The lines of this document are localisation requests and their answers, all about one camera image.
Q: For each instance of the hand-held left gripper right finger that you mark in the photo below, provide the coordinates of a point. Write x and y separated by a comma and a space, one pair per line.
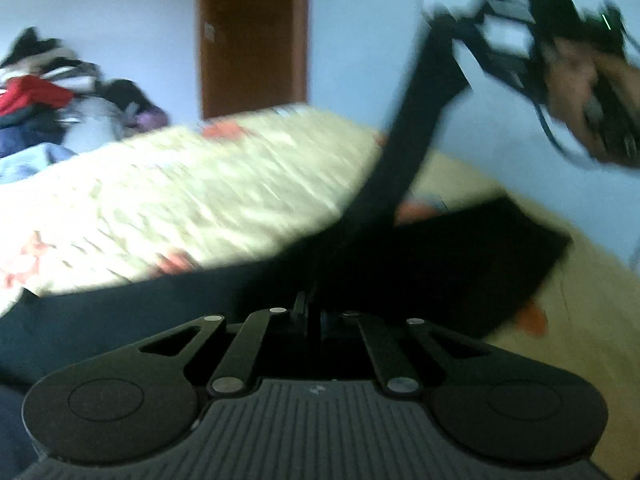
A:
372, 345

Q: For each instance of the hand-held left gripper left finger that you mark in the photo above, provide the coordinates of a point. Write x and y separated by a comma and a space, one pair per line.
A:
260, 330

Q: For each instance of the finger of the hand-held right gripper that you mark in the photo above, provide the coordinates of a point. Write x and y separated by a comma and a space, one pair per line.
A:
492, 57
480, 10

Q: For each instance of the black pants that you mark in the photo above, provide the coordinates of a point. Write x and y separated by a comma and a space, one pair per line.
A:
425, 270

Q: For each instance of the person's right hand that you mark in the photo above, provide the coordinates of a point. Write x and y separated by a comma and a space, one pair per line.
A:
570, 80

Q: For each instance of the yellow printed bed sheet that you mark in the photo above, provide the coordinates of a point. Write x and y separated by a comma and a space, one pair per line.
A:
200, 200

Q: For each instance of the brown wooden door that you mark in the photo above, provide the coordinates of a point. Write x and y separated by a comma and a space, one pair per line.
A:
252, 35

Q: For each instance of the grey cushion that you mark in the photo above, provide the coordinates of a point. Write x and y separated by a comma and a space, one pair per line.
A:
92, 122

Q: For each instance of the light blue quilt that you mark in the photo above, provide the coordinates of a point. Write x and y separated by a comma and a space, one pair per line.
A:
30, 162

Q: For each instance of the pile of clothes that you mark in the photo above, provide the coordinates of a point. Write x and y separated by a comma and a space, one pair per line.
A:
35, 95

